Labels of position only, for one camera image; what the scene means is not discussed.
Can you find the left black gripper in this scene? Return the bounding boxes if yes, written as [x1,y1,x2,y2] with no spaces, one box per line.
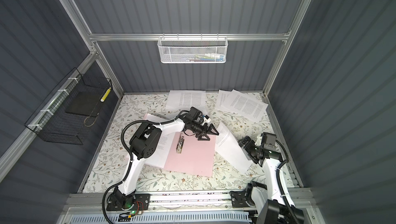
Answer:
[191,122,219,140]

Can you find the printed sheet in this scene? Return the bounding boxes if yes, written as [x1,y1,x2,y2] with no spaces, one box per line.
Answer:
[215,90,231,112]
[121,115,176,168]
[222,90,268,123]
[166,91,206,110]
[215,122,252,173]

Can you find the pink paper folder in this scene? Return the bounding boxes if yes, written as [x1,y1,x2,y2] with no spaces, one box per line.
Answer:
[162,119,217,177]

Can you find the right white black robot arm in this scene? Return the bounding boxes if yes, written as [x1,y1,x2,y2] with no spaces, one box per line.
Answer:
[238,132,305,224]

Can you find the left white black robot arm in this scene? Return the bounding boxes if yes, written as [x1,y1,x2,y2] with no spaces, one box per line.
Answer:
[110,107,219,210]

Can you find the metal folder clip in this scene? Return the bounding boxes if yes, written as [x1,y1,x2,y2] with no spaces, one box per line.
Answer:
[176,134,185,154]

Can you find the markers in white basket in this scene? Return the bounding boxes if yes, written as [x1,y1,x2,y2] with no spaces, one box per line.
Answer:
[179,53,226,62]

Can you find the yellow marker pen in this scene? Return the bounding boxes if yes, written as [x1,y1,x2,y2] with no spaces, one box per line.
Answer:
[100,87,112,102]

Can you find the black flat pad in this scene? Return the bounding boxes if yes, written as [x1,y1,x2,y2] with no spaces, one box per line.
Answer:
[65,92,104,117]

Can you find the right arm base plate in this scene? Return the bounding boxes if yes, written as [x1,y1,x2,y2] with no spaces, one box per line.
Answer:
[230,190,255,208]

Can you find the aluminium front rail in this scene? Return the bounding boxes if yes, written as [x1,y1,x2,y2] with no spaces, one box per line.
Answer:
[61,188,317,214]

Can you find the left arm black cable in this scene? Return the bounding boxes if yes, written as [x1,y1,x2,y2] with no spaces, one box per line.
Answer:
[101,109,189,224]

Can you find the white wire mesh basket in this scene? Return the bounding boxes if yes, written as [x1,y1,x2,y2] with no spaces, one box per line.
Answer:
[157,37,229,64]

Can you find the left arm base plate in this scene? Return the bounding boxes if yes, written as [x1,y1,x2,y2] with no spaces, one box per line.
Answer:
[105,193,151,211]

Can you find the black wire basket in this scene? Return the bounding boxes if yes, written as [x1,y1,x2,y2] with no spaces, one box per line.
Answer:
[25,68,112,145]

